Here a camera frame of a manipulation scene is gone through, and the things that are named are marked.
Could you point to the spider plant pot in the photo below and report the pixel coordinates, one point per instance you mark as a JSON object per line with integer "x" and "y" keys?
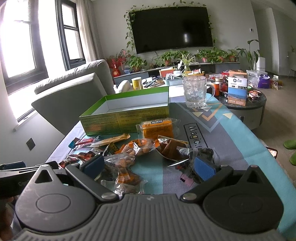
{"x": 184, "y": 58}

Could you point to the yellow canister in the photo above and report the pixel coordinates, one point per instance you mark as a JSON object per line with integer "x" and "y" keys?
{"x": 137, "y": 83}

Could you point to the grey armchair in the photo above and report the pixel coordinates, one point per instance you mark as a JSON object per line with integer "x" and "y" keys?
{"x": 61, "y": 100}

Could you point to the green cardboard box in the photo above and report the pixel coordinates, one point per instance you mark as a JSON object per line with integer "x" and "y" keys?
{"x": 120, "y": 113}

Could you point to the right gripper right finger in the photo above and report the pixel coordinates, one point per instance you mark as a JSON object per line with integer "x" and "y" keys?
{"x": 211, "y": 175}

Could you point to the orange cracker packet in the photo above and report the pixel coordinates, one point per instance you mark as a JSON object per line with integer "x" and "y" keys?
{"x": 151, "y": 129}

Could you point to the blue white paper box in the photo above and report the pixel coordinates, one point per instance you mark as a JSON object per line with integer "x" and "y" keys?
{"x": 237, "y": 90}

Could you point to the patterned teal tablecloth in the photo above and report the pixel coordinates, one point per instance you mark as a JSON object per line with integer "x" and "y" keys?
{"x": 216, "y": 127}

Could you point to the dark round side table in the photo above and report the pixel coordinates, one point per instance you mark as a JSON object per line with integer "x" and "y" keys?
{"x": 251, "y": 114}

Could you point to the wall television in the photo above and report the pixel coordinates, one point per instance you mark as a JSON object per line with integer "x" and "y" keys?
{"x": 170, "y": 28}

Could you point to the clear bag orange nuts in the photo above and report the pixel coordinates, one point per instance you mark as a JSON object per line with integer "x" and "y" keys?
{"x": 137, "y": 147}

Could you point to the glass mug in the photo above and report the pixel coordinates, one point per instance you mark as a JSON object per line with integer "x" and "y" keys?
{"x": 197, "y": 91}

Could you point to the white round coffee table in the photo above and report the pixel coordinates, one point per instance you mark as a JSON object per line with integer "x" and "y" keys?
{"x": 147, "y": 83}

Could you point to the orange jar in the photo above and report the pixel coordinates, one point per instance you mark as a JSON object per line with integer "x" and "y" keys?
{"x": 217, "y": 88}

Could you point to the black wall socket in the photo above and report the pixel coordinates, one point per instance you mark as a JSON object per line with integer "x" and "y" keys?
{"x": 31, "y": 144}

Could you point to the black window frame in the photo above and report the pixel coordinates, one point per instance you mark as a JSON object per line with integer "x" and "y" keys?
{"x": 22, "y": 55}

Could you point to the long beige snack stick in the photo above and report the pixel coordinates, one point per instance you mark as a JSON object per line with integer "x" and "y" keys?
{"x": 107, "y": 141}

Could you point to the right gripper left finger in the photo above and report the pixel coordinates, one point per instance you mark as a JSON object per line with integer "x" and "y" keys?
{"x": 85, "y": 176}

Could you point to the blue plastic tray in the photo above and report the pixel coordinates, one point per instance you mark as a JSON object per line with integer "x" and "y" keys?
{"x": 173, "y": 81}

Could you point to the red blue candy packet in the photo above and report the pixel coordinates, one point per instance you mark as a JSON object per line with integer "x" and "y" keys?
{"x": 80, "y": 143}

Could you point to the black yellow snack packet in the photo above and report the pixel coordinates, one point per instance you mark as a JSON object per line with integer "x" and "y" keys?
{"x": 111, "y": 149}

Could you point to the brown triangular snack packet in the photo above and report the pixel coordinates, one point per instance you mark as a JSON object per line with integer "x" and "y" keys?
{"x": 172, "y": 149}

